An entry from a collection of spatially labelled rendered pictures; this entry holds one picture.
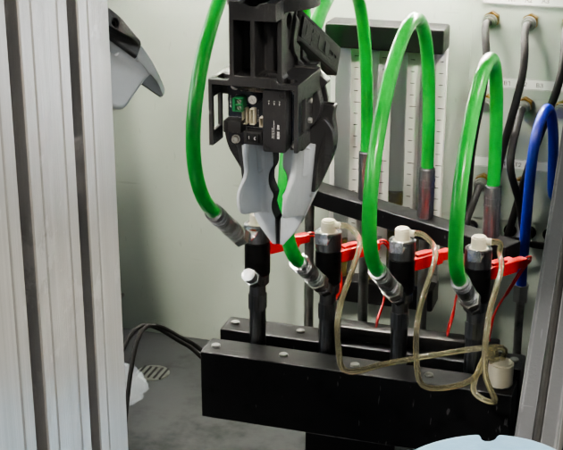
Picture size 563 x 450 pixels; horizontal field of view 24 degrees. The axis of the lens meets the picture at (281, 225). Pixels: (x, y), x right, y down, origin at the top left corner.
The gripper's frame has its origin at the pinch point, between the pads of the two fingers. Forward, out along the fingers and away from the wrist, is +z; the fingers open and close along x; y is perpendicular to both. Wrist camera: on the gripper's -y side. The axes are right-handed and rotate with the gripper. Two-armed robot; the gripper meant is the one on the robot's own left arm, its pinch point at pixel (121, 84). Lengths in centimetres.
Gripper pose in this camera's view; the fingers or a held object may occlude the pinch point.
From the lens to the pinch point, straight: 113.4
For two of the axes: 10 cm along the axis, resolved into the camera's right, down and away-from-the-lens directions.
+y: -2.3, 8.7, -4.3
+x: 8.5, -0.4, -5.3
